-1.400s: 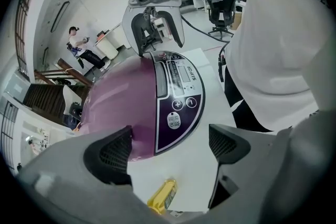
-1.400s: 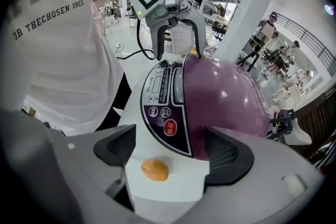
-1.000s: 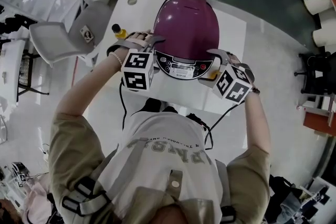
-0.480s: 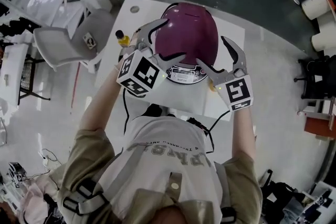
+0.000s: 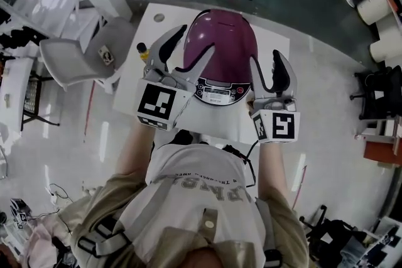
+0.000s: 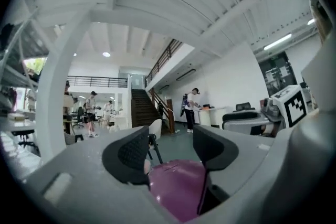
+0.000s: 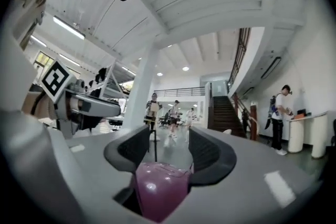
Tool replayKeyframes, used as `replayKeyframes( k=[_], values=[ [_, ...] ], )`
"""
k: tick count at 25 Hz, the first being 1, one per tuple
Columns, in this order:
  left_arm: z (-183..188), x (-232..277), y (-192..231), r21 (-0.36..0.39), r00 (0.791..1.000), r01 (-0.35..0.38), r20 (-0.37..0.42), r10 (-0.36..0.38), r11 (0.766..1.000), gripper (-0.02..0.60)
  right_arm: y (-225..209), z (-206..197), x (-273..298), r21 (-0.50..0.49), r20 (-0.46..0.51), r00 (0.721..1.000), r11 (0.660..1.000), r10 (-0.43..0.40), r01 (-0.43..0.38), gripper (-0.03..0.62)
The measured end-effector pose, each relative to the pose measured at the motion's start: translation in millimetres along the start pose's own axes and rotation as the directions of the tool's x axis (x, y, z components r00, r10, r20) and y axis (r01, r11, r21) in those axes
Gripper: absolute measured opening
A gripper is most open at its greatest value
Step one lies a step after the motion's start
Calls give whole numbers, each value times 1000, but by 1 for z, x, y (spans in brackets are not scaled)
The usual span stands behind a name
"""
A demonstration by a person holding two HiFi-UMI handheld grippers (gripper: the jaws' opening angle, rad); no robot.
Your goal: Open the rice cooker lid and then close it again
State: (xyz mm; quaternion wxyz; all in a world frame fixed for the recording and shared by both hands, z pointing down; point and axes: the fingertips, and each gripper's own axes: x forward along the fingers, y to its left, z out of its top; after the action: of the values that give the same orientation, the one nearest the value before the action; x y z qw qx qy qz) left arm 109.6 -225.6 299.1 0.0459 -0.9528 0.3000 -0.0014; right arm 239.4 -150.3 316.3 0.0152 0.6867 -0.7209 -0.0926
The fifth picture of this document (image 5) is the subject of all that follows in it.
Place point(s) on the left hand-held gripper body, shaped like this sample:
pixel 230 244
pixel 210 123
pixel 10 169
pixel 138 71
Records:
pixel 157 100

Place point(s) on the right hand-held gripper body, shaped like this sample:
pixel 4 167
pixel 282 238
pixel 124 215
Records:
pixel 276 125

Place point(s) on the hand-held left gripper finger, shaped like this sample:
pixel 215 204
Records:
pixel 198 69
pixel 157 50

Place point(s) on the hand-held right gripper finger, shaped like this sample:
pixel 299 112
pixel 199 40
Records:
pixel 257 84
pixel 290 81

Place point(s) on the purple rice cooker lid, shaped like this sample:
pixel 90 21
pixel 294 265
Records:
pixel 226 37

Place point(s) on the person's right forearm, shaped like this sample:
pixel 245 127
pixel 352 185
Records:
pixel 271 172

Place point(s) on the person's left forearm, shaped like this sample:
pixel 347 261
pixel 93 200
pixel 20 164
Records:
pixel 135 150

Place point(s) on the yellow oil bottle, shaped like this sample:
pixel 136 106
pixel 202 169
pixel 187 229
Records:
pixel 143 53

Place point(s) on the round grey table grommet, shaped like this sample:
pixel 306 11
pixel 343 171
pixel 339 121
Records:
pixel 159 17

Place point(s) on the white square table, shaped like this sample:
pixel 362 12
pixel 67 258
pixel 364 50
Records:
pixel 270 40

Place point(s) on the person's black trousers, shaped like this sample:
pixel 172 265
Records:
pixel 185 137

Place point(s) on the printed card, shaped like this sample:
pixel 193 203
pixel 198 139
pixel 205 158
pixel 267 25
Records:
pixel 106 55

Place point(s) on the red floor tape strip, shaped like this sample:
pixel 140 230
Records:
pixel 300 188
pixel 89 110

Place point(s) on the white plastic armchair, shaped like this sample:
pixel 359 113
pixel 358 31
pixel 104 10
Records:
pixel 72 59

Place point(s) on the black office chair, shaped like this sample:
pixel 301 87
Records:
pixel 383 88
pixel 333 235

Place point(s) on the white low rack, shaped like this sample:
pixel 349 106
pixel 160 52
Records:
pixel 377 130

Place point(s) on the person's white printed t-shirt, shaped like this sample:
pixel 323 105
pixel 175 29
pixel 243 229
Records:
pixel 194 197

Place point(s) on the white cylinder stool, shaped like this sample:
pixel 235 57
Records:
pixel 387 44
pixel 373 7

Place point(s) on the orange cabinet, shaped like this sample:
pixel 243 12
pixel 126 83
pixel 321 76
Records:
pixel 381 152

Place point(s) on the white shelving unit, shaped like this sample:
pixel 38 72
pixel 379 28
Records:
pixel 56 3

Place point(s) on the person's khaki overshirt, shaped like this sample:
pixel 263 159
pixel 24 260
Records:
pixel 94 204

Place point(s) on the black metal stool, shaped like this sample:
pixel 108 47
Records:
pixel 31 100

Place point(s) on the row of black bags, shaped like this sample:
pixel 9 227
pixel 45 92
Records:
pixel 19 37

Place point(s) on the white side table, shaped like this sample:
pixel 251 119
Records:
pixel 14 88

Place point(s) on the grey harness with black buckles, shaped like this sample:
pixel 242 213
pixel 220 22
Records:
pixel 106 241

